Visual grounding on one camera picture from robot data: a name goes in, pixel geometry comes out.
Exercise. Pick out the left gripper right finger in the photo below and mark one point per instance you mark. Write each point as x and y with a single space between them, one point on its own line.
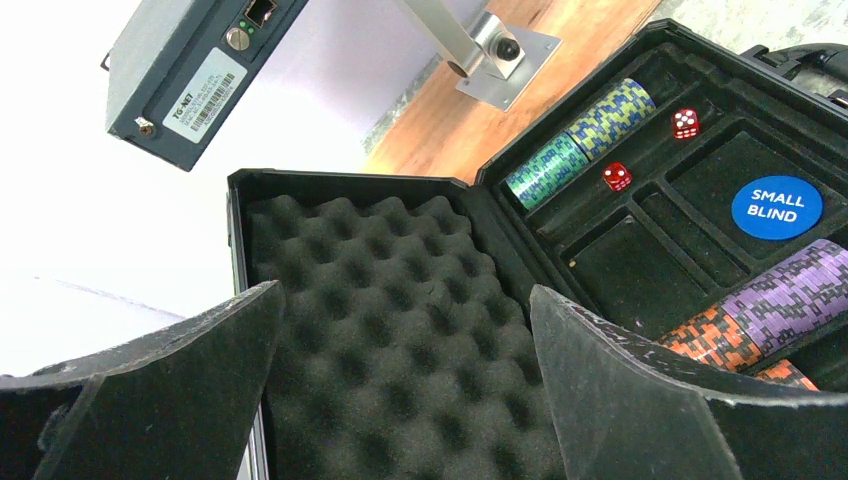
624 407

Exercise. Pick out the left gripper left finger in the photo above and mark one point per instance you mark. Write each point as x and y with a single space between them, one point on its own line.
177 403

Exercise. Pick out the orange brown poker chip stack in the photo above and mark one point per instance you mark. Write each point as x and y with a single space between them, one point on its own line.
714 338

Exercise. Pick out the purple poker chip stack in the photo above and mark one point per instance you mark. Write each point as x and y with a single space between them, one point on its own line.
792 299

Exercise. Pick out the black poker set case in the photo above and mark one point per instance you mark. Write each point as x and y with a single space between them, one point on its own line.
407 349

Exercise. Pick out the blue small blind button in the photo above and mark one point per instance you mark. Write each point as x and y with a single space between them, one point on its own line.
777 208

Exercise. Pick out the red die in case left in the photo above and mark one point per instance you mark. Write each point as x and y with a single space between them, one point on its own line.
617 176

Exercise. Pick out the red die in case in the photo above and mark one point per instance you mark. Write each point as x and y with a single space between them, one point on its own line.
685 124
617 176

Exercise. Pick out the green poker chip stack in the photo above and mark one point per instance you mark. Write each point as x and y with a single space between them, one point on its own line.
546 171

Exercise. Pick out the red die in case right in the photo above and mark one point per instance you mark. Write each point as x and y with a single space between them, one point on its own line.
685 124

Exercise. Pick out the wooden board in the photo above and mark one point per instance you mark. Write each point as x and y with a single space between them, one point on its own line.
444 133

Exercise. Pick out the grey rack network switch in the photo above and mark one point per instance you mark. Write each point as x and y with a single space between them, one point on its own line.
179 67

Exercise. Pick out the silver metal stand bracket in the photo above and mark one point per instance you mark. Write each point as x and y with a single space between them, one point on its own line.
496 62

